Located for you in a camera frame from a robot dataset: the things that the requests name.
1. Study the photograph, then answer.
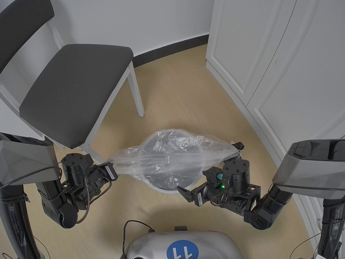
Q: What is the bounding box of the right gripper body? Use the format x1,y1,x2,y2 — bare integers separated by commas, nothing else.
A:
192,185,225,208

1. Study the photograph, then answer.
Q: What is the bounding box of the white trash bin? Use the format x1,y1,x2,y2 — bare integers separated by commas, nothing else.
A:
141,128,197,194

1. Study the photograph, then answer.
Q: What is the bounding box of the black cable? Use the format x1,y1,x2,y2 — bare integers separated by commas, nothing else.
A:
123,220,155,257

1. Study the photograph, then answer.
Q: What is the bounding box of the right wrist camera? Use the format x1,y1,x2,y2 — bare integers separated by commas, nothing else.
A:
203,167,225,189

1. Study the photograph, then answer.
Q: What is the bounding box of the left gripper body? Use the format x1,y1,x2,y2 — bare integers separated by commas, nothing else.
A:
90,163,119,189

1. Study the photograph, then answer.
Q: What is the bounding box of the grey padded white chair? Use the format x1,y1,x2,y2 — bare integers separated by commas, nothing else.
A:
0,0,146,154

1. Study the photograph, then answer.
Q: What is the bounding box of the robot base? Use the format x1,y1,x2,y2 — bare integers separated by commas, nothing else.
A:
127,226,244,259

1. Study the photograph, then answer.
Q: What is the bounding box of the clear plastic bag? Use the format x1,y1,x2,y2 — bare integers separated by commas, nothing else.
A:
108,128,240,191

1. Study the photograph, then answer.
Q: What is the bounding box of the crumpled black plastic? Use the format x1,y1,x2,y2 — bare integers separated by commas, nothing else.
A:
223,142,245,164

